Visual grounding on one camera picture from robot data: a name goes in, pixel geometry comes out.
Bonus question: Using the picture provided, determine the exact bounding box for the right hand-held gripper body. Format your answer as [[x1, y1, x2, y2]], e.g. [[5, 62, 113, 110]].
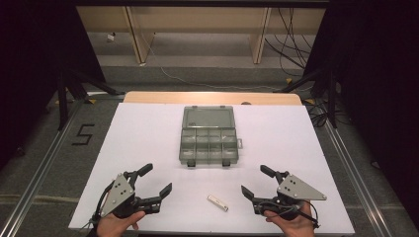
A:
[[251, 170, 328, 221]]

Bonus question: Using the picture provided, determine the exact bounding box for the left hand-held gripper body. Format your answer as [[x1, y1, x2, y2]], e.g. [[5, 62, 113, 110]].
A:
[[100, 170, 162, 219]]

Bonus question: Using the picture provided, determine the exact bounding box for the person's left hand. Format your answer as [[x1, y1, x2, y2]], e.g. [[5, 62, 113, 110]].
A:
[[96, 210, 146, 237]]

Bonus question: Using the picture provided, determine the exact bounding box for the person's right hand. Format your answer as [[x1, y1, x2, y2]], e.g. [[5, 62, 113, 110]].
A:
[[263, 201, 316, 237]]

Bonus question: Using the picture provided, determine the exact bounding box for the small white rectangular stick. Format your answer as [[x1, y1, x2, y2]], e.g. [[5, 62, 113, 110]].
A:
[[207, 194, 229, 212]]

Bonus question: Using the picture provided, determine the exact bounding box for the white table cover sheet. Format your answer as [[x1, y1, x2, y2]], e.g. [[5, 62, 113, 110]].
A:
[[68, 102, 356, 235]]

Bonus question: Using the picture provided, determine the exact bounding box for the clear grey plastic organizer box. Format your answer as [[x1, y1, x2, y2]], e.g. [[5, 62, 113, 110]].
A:
[[178, 105, 244, 168]]

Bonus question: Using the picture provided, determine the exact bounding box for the black tripod stand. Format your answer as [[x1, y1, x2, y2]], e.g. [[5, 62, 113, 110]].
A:
[[273, 67, 339, 129], [56, 65, 126, 131]]

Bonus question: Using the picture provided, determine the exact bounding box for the black curtain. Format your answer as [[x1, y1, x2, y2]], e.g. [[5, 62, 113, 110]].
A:
[[304, 0, 419, 228], [0, 0, 107, 169]]

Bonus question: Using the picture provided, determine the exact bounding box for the beige wooden desk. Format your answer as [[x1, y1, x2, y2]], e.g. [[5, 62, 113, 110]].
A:
[[76, 6, 327, 65]]

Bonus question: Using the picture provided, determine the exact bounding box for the left hand-held gripper black cable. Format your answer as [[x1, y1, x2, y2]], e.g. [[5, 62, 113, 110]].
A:
[[88, 182, 116, 230]]

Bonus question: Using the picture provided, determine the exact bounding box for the hand-held gripper black cable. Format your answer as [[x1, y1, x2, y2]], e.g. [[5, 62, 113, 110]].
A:
[[256, 199, 321, 230], [88, 182, 116, 230]]

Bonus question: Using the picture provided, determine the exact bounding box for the right hand-held gripper black cable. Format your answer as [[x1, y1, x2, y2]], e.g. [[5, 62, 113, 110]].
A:
[[256, 199, 321, 230]]

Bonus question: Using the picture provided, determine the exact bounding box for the aluminium floor rail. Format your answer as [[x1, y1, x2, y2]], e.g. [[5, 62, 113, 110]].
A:
[[322, 117, 394, 237], [0, 98, 85, 237]]

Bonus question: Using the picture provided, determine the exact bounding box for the black floor cable coil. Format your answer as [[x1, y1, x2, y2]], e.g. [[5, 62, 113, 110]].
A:
[[304, 100, 331, 128]]

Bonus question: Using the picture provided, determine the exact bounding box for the bundle of black cables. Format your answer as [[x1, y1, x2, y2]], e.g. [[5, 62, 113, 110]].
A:
[[264, 7, 314, 71]]

